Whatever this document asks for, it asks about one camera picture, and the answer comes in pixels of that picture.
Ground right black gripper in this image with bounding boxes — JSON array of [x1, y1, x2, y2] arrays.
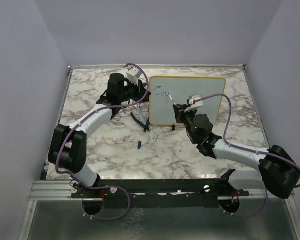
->
[[175, 103, 198, 142]]

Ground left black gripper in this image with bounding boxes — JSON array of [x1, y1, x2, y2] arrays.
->
[[119, 77, 151, 104]]

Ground yellow framed whiteboard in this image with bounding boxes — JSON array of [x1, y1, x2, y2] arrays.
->
[[149, 76, 227, 126]]

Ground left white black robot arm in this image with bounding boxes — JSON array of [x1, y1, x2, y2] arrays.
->
[[47, 68, 150, 198]]

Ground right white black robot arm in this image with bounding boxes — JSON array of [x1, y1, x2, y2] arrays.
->
[[173, 104, 300, 199]]

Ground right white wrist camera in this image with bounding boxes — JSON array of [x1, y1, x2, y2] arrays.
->
[[184, 94, 203, 113]]

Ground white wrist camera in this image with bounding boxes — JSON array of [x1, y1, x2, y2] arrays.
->
[[126, 66, 142, 86], [184, 94, 203, 113]]

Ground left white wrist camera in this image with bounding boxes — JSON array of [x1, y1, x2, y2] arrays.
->
[[126, 66, 142, 86]]

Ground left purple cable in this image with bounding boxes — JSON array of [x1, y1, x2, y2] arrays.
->
[[55, 62, 149, 222]]

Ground purple cable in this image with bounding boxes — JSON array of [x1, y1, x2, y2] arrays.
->
[[194, 93, 300, 218], [55, 62, 149, 222]]

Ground blue handled pliers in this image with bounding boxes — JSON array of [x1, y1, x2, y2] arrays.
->
[[130, 112, 151, 133]]

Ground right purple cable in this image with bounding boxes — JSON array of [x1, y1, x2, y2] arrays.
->
[[194, 93, 300, 218]]

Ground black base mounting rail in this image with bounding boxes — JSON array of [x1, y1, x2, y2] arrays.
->
[[71, 178, 251, 210]]

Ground aluminium frame rail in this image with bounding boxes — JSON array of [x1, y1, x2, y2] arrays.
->
[[28, 179, 77, 201]]

